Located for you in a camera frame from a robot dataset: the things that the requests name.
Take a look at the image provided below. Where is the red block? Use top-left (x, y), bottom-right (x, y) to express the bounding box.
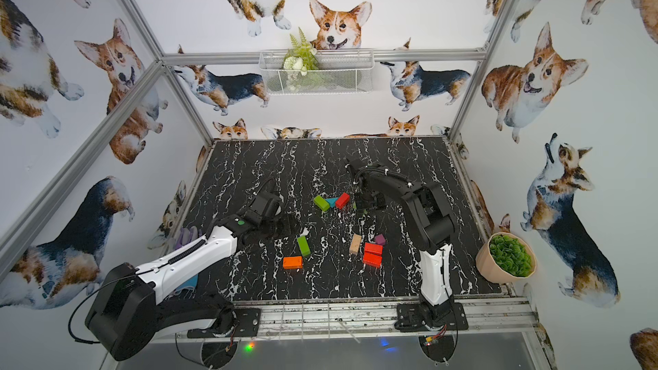
top-left (364, 243), bottom-right (383, 256)
top-left (363, 253), bottom-right (382, 268)
top-left (335, 193), bottom-right (351, 210)

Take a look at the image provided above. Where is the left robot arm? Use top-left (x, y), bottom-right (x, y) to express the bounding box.
top-left (84, 191), bottom-right (288, 361)

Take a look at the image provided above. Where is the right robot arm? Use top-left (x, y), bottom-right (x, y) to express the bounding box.
top-left (345, 159), bottom-right (457, 332)

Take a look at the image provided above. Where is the natural wood block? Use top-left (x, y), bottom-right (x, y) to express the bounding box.
top-left (349, 234), bottom-right (363, 255)

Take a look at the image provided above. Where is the orange block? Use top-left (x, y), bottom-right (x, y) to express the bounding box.
top-left (283, 256), bottom-right (303, 270)

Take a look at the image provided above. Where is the beige pot with plant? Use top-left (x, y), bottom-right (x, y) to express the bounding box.
top-left (476, 232), bottom-right (536, 284)

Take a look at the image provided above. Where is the green fern with flower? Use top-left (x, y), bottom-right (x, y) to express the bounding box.
top-left (282, 28), bottom-right (320, 93)

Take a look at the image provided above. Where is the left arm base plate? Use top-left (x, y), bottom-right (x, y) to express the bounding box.
top-left (187, 308), bottom-right (262, 338)

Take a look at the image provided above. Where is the white wire basket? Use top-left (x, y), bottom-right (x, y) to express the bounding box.
top-left (259, 50), bottom-right (375, 95)

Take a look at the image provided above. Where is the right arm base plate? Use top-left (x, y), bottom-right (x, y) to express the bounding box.
top-left (393, 301), bottom-right (469, 332)

